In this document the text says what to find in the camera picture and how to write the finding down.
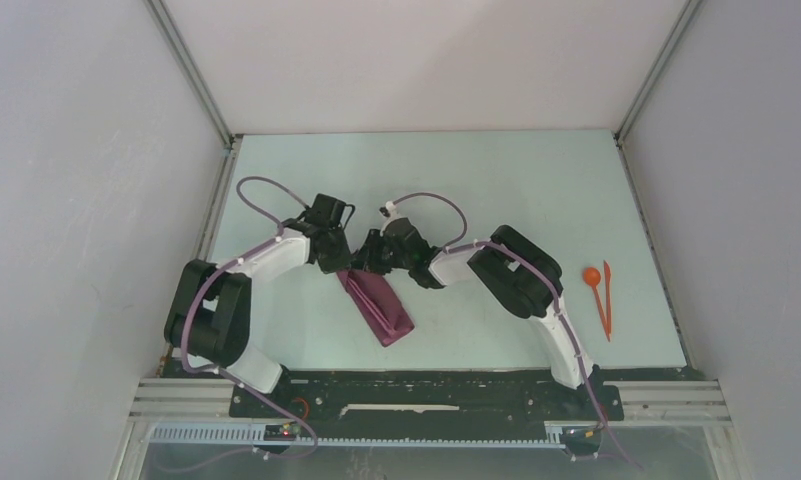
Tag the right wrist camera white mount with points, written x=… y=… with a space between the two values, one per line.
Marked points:
x=390 y=214

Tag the aluminium corner post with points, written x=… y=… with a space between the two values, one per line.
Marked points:
x=179 y=49
x=663 y=58

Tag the white cable duct strip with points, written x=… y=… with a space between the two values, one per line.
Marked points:
x=260 y=435

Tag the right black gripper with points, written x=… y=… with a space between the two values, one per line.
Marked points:
x=366 y=257

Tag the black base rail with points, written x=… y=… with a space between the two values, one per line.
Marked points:
x=448 y=405

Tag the small orange object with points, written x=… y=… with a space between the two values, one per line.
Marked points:
x=594 y=279

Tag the maroon satin cloth napkin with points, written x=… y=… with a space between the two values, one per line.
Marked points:
x=379 y=305

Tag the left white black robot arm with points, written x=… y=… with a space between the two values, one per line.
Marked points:
x=210 y=316

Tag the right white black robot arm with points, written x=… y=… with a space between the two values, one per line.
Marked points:
x=525 y=280

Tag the orange plastic knife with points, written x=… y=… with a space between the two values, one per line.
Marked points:
x=608 y=300

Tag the left aluminium corner post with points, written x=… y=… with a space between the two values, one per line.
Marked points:
x=179 y=49

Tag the right aluminium corner post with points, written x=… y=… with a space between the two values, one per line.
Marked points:
x=663 y=58

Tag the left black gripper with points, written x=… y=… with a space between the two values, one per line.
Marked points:
x=342 y=262

